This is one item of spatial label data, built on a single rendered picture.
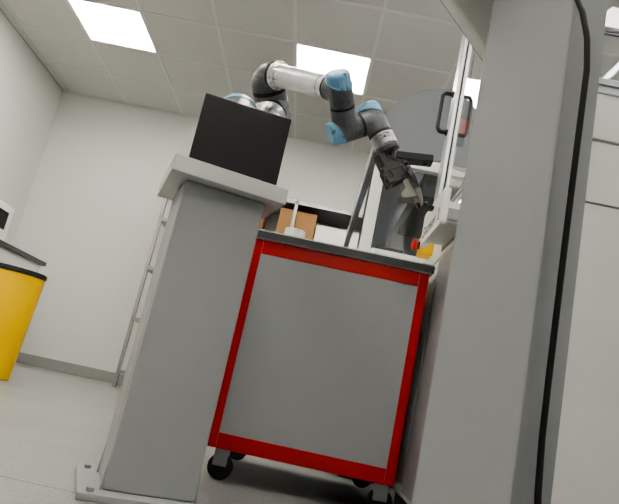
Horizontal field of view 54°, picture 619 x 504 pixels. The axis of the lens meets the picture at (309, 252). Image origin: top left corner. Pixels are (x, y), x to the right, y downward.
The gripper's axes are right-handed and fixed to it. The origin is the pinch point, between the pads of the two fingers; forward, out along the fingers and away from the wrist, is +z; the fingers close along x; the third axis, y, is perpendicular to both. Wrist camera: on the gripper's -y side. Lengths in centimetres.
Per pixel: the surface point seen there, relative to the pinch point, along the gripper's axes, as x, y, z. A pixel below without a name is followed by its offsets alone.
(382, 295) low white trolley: -11.2, 20.4, 20.1
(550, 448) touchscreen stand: 94, 28, 56
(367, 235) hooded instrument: -80, 3, -12
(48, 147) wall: -417, 199, -290
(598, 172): 55, -20, 20
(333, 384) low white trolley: -11, 45, 39
